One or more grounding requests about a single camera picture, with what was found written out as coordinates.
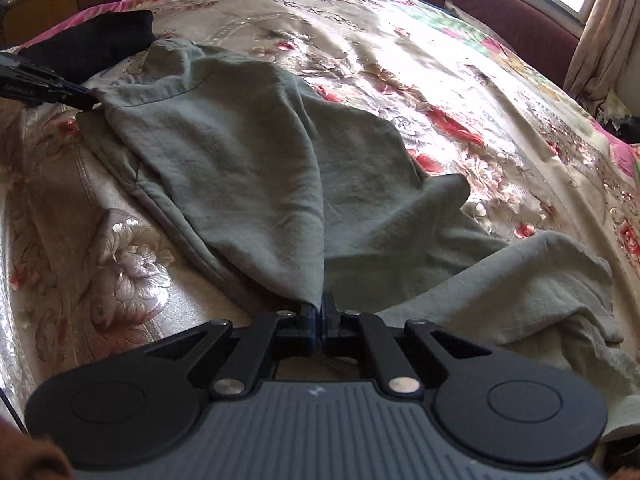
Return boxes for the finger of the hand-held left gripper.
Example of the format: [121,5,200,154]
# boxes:
[31,67,97,112]

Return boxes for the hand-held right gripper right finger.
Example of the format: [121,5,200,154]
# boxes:
[321,292,495,397]

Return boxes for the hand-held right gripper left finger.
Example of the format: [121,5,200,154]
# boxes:
[146,304,321,397]

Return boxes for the grey-green pants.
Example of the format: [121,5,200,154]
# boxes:
[76,39,640,443]

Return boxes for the black cloth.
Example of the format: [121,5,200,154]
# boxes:
[19,10,156,86]

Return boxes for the floral bedspread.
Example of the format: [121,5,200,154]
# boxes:
[0,0,640,426]

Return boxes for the dark red upholstered headboard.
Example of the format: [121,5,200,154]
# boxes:
[360,0,597,63]

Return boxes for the beige floral curtain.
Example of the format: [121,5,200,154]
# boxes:
[564,0,640,113]

